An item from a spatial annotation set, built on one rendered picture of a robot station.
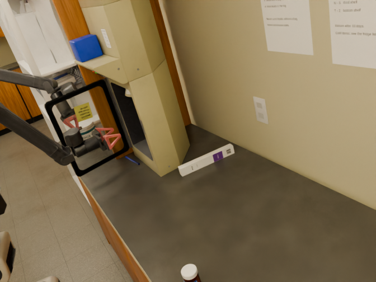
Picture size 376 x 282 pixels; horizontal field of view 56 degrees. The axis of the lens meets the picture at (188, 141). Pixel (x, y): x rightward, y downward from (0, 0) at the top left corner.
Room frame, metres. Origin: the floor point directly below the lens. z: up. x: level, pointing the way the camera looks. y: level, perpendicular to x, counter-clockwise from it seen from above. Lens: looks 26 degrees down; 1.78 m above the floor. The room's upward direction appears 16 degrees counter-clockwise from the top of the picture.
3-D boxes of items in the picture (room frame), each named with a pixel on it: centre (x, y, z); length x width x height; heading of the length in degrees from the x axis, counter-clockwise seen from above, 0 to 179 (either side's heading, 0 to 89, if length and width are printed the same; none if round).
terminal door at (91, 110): (1.60, 0.44, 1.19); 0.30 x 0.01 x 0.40; 120
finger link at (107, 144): (1.44, 0.33, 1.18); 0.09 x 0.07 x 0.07; 114
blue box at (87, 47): (1.61, 0.32, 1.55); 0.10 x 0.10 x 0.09; 24
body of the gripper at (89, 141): (1.44, 0.41, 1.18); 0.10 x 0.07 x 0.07; 24
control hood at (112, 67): (1.52, 0.28, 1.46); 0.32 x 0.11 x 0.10; 24
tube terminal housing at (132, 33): (1.60, 0.12, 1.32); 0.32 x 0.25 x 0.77; 24
